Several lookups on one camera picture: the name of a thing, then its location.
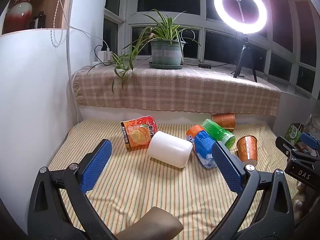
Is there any blue plastic bottle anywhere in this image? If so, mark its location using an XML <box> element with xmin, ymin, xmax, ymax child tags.
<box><xmin>193</xmin><ymin>130</ymin><xmax>221</xmax><ymax>170</ymax></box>

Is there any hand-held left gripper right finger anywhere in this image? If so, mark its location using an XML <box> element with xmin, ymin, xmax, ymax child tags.
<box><xmin>203</xmin><ymin>141</ymin><xmax>296</xmax><ymax>240</ymax></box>

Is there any floral patterned cloth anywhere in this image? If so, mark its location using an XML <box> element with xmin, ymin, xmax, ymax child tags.
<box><xmin>306</xmin><ymin>116</ymin><xmax>320</xmax><ymax>136</ymax></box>

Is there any plain brown cylinder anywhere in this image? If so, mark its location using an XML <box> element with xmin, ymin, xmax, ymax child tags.
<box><xmin>116</xmin><ymin>206</ymin><xmax>184</xmax><ymax>240</ymax></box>

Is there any plaid cloth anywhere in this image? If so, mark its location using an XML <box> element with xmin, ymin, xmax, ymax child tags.
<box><xmin>72</xmin><ymin>61</ymin><xmax>282</xmax><ymax>117</ymax></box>

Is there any spider plant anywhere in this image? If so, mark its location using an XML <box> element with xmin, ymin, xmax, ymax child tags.
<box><xmin>87</xmin><ymin>9</ymin><xmax>202</xmax><ymax>94</ymax></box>

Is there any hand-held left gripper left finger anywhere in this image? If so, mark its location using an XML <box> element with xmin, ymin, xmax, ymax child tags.
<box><xmin>27</xmin><ymin>139</ymin><xmax>118</xmax><ymax>240</ymax></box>

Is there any white bead chain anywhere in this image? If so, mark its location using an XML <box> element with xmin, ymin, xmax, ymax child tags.
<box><xmin>50</xmin><ymin>0</ymin><xmax>64</xmax><ymax>48</ymax></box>

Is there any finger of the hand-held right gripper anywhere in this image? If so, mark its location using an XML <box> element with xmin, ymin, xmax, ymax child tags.
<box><xmin>275</xmin><ymin>135</ymin><xmax>299</xmax><ymax>157</ymax></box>
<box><xmin>299</xmin><ymin>132</ymin><xmax>320</xmax><ymax>158</ymax></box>

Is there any green pot saucer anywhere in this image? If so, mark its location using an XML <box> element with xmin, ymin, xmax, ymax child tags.
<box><xmin>148</xmin><ymin>61</ymin><xmax>184</xmax><ymax>70</ymax></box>

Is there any dark shelf ornament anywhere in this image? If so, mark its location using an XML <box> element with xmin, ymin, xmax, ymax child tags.
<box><xmin>30</xmin><ymin>11</ymin><xmax>47</xmax><ymax>29</ymax></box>

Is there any white wall pipe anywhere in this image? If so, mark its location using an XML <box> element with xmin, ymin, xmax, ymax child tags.
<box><xmin>65</xmin><ymin>0</ymin><xmax>83</xmax><ymax>124</ymax></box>

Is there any green plant pot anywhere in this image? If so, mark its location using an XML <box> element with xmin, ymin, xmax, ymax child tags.
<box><xmin>150</xmin><ymin>39</ymin><xmax>185</xmax><ymax>65</ymax></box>

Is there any green carton box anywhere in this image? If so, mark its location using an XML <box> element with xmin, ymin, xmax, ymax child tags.
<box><xmin>285</xmin><ymin>123</ymin><xmax>304</xmax><ymax>145</ymax></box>

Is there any orange juice carton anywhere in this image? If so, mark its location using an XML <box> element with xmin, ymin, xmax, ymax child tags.
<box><xmin>120</xmin><ymin>116</ymin><xmax>158</xmax><ymax>153</ymax></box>

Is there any black tripod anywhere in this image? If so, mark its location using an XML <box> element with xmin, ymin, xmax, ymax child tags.
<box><xmin>232</xmin><ymin>34</ymin><xmax>258</xmax><ymax>83</ymax></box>

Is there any white cup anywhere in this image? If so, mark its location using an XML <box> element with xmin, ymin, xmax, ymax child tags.
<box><xmin>147</xmin><ymin>131</ymin><xmax>193</xmax><ymax>168</ymax></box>

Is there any red and white vase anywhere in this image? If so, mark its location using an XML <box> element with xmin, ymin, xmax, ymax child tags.
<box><xmin>1</xmin><ymin>0</ymin><xmax>34</xmax><ymax>34</ymax></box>

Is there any striped yellow sheet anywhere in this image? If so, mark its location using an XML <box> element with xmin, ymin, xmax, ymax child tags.
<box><xmin>47</xmin><ymin>119</ymin><xmax>300</xmax><ymax>240</ymax></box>

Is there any brown patterned paper cup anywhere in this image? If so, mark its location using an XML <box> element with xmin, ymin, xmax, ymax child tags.
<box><xmin>236</xmin><ymin>135</ymin><xmax>258</xmax><ymax>166</ymax></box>
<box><xmin>211</xmin><ymin>113</ymin><xmax>237</xmax><ymax>132</ymax></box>

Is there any green plastic bottle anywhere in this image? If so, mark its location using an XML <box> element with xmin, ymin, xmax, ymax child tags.
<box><xmin>201</xmin><ymin>119</ymin><xmax>237</xmax><ymax>148</ymax></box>

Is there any white charging cable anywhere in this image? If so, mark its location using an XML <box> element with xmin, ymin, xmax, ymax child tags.
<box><xmin>53</xmin><ymin>0</ymin><xmax>110</xmax><ymax>52</ymax></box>

